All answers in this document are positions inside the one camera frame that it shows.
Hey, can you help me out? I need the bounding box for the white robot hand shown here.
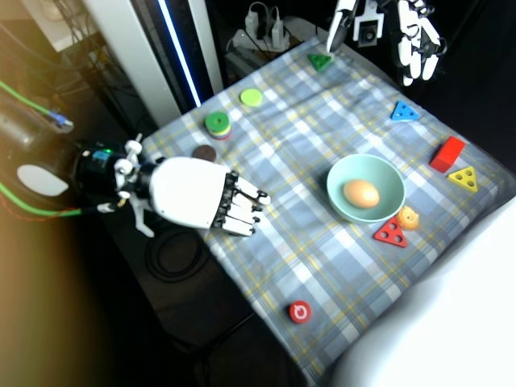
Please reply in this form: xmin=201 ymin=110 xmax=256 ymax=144
xmin=148 ymin=156 xmax=272 ymax=238
xmin=325 ymin=0 xmax=447 ymax=88

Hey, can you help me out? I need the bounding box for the brown egg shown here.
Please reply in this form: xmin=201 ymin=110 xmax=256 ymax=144
xmin=343 ymin=179 xmax=381 ymax=210

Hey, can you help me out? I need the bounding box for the teal bowl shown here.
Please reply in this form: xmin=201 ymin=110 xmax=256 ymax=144
xmin=326 ymin=153 xmax=406 ymax=224

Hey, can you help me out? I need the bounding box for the brown disc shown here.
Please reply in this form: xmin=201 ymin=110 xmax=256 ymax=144
xmin=191 ymin=144 xmax=218 ymax=163

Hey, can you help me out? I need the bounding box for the blue triangle block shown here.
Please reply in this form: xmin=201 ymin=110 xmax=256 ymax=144
xmin=389 ymin=100 xmax=421 ymax=123

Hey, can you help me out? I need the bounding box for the stack of coloured rings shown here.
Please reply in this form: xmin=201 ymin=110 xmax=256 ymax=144
xmin=204 ymin=110 xmax=233 ymax=142

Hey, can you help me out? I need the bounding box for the green triangle block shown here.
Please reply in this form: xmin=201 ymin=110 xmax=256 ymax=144
xmin=307 ymin=52 xmax=334 ymax=73

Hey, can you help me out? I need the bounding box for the lime green disc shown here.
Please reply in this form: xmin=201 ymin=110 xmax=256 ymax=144
xmin=239 ymin=87 xmax=264 ymax=108

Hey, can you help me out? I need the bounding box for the blue plaid cloth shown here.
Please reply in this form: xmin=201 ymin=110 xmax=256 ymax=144
xmin=141 ymin=35 xmax=516 ymax=387

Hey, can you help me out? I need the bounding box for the red rectangular block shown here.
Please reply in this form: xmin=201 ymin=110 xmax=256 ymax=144
xmin=429 ymin=135 xmax=467 ymax=174

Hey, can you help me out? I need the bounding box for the white plug adapter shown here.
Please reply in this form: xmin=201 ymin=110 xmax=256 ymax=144
xmin=244 ymin=2 xmax=264 ymax=36
xmin=268 ymin=15 xmax=286 ymax=46

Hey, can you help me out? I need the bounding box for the white column with blue light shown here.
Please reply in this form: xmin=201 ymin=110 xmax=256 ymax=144
xmin=82 ymin=0 xmax=225 ymax=129

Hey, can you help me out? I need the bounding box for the yellow triangle block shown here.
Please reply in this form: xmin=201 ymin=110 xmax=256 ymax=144
xmin=447 ymin=165 xmax=480 ymax=194

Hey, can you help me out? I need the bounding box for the white power strip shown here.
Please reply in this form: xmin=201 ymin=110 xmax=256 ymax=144
xmin=227 ymin=27 xmax=292 ymax=53

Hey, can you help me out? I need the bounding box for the red disc with white symbol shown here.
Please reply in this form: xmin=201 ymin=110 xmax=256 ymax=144
xmin=287 ymin=300 xmax=313 ymax=325

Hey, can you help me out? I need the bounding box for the orange lion toy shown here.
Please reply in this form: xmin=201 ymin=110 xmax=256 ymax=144
xmin=394 ymin=205 xmax=421 ymax=231

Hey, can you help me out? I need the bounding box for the red triangle block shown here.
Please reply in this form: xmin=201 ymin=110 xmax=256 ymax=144
xmin=372 ymin=217 xmax=409 ymax=249

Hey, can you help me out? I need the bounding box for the white blurred robot shell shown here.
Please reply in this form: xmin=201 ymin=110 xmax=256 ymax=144
xmin=330 ymin=201 xmax=516 ymax=387

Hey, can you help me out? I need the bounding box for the black coiled cable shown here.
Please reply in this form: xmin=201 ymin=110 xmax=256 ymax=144
xmin=145 ymin=228 xmax=211 ymax=284

